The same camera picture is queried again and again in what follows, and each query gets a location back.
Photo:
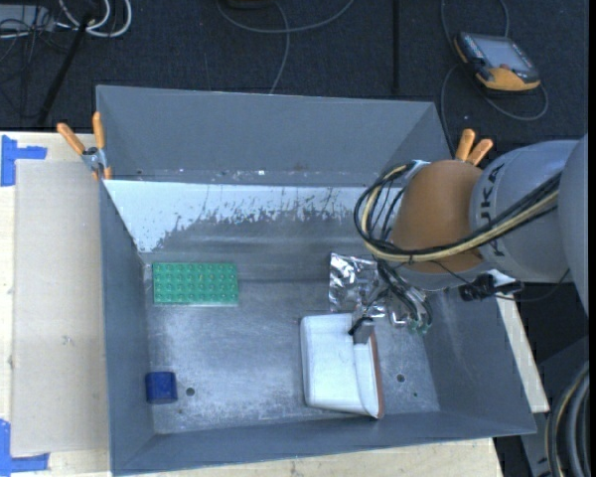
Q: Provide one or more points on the dark green flat block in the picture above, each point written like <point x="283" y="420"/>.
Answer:
<point x="195" y="284"/>

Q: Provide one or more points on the grey metal bin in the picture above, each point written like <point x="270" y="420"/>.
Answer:
<point x="238" y="356"/>

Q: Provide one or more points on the pale flat board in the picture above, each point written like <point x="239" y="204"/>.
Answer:
<point x="54" y="316"/>

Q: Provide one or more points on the white box with brown edge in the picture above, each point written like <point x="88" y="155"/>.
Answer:
<point x="330" y="365"/>

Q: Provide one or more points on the blue cup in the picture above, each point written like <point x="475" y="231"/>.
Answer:
<point x="161" y="387"/>

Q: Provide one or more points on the crumpled silver foil packet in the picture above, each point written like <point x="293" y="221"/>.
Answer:
<point x="348" y="278"/>

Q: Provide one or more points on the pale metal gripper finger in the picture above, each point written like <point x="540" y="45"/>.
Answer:
<point x="361" y="323"/>
<point x="363" y="335"/>

